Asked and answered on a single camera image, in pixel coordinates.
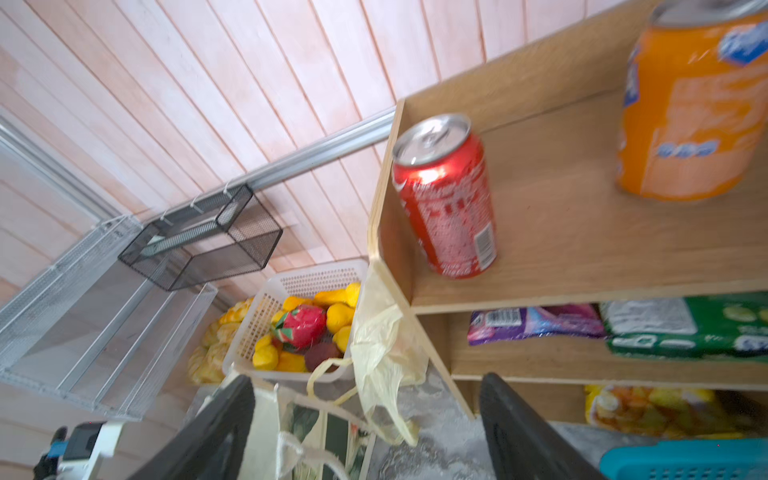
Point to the green snack packet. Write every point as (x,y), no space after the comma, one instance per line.
(732,326)

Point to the teal plastic basket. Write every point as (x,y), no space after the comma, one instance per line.
(688,460)

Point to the yellow toy lemon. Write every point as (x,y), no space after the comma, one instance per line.
(338,316)

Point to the red toy dragon fruit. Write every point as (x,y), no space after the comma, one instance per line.
(302,327)

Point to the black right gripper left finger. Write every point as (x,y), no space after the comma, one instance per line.
(212,445)

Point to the aluminium wall rail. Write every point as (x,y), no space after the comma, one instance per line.
(359,136)

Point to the orange soda can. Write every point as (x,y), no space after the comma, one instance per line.
(695,103)

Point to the purple snack packet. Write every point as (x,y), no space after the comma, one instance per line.
(521,323)

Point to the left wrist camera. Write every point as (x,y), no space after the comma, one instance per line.
(79,454)

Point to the black wire mesh basket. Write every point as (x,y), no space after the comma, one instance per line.
(226,235)

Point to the white plastic fruit basket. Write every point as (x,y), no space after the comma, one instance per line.
(302,283)

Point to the red cola can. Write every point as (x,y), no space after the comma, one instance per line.
(440,174)

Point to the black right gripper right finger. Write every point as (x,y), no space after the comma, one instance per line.
(521,444)

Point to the white wire mesh shelf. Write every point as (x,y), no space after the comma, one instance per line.
(92,332)

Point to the yellow plastic grocery bag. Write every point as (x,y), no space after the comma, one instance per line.
(386,357)

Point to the wooden shelf unit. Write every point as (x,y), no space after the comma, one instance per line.
(548,115)

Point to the cream canvas tote bag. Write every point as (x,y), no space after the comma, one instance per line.
(293,436)

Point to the yellow bread tray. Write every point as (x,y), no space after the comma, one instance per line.
(205,365)

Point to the yellow chips packet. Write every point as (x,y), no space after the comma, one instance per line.
(675,413)

